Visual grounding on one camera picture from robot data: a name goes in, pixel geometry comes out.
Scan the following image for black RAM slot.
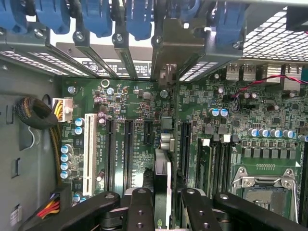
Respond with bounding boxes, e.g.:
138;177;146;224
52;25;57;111
213;134;223;193

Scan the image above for black long expansion slot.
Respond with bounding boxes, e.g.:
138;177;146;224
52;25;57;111
124;119;135;191
105;117;116;193

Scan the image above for CPU socket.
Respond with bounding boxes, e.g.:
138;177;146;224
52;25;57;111
232;166;300;222

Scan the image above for white PCI expansion slot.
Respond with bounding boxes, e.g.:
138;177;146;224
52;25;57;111
82;113;98;197

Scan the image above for black short expansion slot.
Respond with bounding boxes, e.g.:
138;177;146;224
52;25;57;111
143;120;154;145

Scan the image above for green motherboard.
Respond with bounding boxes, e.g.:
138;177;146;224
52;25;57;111
57;77;308;231

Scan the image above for white power connector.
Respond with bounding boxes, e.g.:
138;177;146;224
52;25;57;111
51;97;74;122

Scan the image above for black open PC case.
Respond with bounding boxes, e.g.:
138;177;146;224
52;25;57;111
0;0;308;231

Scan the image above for metal USB port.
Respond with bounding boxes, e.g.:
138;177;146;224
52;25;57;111
226;64;240;81
243;64;257;81

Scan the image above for metal slot cover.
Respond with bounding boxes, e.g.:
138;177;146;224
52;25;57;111
112;32;140;80
73;30;114;79

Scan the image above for blue slot retention clip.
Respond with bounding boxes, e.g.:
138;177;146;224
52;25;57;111
0;0;26;33
79;0;113;38
36;0;71;34
179;0;202;25
214;0;246;46
125;0;154;41

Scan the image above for red yellow wire bundle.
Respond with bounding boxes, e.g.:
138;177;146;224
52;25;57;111
36;185;73;219

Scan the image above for black sleeved wire bundle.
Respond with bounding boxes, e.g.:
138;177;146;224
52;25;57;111
14;96;61;186

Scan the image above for red black twisted wire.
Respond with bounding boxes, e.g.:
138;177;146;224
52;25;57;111
231;74;308;113

